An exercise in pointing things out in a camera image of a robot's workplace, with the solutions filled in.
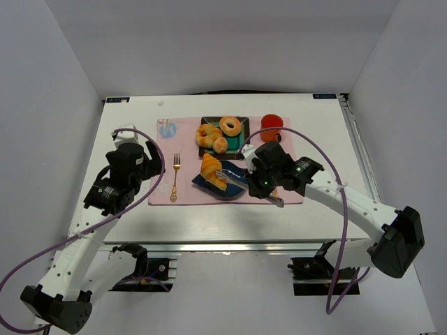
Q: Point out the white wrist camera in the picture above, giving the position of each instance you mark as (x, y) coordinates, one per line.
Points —
(122, 137)
(249, 153)

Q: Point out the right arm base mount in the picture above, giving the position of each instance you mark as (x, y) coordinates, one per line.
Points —
(312, 277)

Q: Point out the sugared ring donut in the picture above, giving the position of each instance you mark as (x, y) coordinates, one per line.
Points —
(230, 126)

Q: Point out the blue label sticker left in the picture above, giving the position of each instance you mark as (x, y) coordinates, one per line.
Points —
(117, 99)

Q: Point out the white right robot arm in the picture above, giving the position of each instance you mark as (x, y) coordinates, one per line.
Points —
(395, 237)

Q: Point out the blue label sticker right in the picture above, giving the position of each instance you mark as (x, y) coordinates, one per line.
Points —
(324, 96)

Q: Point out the orange metal mug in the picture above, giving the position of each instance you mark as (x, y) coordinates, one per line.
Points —
(274, 123)

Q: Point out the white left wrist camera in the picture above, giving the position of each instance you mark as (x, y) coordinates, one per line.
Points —
(122, 137)

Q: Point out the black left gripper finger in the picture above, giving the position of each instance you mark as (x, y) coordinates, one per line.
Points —
(147, 173)
(155, 161)

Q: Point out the blue shell-shaped dish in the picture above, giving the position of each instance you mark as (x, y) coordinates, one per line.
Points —
(232, 192)

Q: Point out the small round bun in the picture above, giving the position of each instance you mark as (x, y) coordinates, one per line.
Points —
(220, 145)

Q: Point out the blue label sticker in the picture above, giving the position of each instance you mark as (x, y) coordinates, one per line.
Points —
(324, 96)
(117, 99)

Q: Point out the metal food tongs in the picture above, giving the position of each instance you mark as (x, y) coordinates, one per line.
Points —
(233, 179)

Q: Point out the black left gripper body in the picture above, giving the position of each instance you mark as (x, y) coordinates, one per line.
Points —
(148, 164)

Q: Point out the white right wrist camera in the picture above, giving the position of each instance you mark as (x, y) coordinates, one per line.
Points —
(249, 153)

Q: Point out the gold ornate fork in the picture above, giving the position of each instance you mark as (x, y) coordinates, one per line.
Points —
(176, 167)

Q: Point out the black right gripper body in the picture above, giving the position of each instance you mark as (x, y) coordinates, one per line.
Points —
(255, 183)

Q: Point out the striped orange croissant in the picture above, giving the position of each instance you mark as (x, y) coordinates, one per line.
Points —
(208, 171)

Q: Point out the curled croissant bread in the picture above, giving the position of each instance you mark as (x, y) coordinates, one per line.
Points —
(207, 134)

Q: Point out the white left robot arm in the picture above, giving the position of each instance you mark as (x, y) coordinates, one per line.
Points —
(65, 296)

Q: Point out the black square plate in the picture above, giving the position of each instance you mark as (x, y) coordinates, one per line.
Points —
(234, 143)

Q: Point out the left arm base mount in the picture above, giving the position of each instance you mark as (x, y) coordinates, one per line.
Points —
(150, 275)

